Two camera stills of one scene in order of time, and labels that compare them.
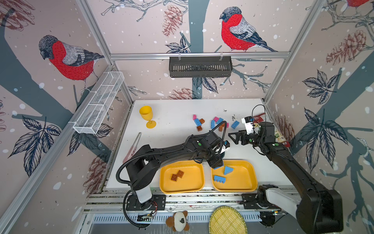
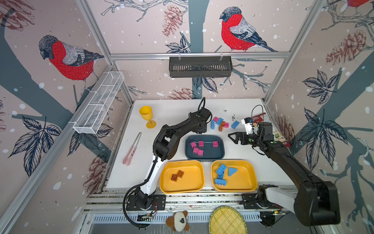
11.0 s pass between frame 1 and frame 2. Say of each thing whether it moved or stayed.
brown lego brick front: stayed
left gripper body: moved
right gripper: stayed
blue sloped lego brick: moved
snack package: stayed
